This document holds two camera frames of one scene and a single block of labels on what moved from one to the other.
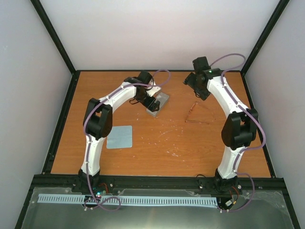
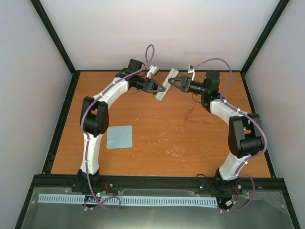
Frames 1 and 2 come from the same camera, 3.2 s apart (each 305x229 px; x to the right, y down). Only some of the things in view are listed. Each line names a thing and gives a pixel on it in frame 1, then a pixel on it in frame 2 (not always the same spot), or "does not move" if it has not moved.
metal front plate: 258,209 does not move
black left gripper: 147,103 -> 147,86
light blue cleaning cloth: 120,137 does not move
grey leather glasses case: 162,98 -> 166,84
